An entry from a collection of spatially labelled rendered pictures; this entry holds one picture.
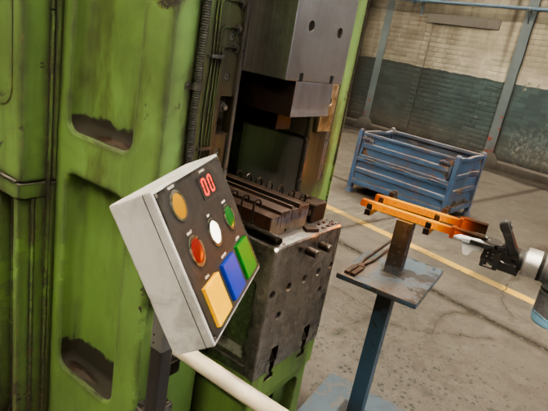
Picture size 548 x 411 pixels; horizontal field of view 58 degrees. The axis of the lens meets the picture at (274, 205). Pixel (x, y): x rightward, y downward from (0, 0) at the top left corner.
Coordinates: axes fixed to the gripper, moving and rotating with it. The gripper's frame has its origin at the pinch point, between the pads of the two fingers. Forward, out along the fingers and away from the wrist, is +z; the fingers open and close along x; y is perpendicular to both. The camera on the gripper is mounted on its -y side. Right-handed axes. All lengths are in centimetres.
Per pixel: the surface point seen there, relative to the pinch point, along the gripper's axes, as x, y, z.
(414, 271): 19.9, 26.3, 14.5
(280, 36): -54, -50, 47
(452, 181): 333, 50, 65
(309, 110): -40, -32, 42
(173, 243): -109, -15, 26
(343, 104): 9, -30, 54
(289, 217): -39, 0, 42
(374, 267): 8.5, 26.3, 26.9
